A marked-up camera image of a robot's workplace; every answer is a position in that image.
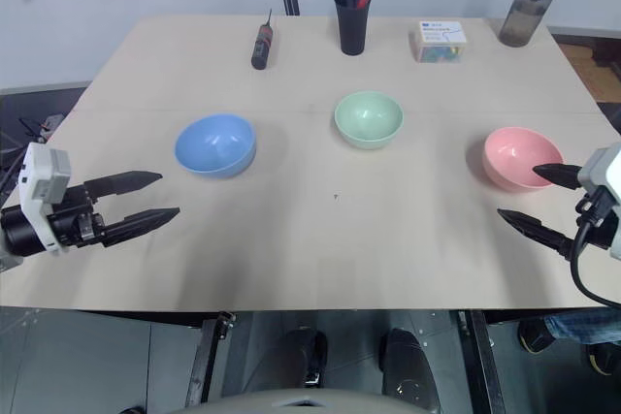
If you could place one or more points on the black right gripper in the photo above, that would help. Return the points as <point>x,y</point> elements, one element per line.
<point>599,225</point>

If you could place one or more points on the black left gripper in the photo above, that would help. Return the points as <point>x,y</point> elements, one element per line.
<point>73,222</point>

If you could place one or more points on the pink bowl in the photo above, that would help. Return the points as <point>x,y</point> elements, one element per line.
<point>514,152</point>

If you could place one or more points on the blue bowl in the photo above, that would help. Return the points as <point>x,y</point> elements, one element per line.
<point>213,145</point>

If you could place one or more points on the red and black floor clutter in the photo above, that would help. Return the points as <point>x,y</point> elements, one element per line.
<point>46,125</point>

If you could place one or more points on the person's blue jeans leg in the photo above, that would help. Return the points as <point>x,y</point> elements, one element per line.
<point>582,324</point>

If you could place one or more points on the black and yellow shoe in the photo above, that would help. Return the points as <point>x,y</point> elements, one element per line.
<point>533,336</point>
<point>604,360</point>

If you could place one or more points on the black table leg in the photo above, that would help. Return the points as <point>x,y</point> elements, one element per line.
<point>480,365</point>
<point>206,360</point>

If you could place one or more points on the clear box with white label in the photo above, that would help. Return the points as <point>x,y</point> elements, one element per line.
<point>439,41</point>

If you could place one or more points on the green bowl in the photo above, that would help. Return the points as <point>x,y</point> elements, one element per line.
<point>369,116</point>

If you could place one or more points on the black and red screwdriver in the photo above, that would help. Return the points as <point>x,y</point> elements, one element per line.
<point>263,43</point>

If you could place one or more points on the grey robot torso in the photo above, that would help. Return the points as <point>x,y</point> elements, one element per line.
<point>291,402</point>

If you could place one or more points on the black pen cup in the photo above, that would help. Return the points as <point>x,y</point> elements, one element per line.
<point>352,26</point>

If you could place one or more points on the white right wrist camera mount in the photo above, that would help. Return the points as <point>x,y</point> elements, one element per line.
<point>604,164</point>

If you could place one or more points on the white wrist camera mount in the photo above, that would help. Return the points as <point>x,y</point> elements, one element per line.
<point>604,164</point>
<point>41,176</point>

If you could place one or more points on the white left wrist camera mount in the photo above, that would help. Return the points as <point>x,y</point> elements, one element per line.
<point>41,176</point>

